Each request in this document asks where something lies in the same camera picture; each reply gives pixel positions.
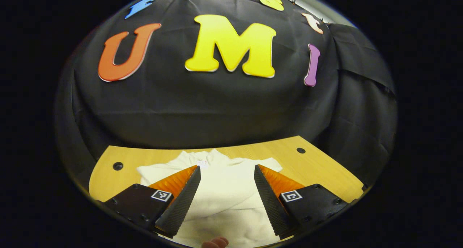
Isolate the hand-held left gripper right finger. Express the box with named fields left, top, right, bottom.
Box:
left=254, top=164, right=350, bottom=240

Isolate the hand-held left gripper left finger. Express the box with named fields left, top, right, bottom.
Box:
left=103, top=165, right=202, bottom=239

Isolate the cream white sweatshirt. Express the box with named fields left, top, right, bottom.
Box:
left=137, top=148, right=283, bottom=248

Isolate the black backdrop cloth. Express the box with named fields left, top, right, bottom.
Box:
left=54, top=0, right=398, bottom=190

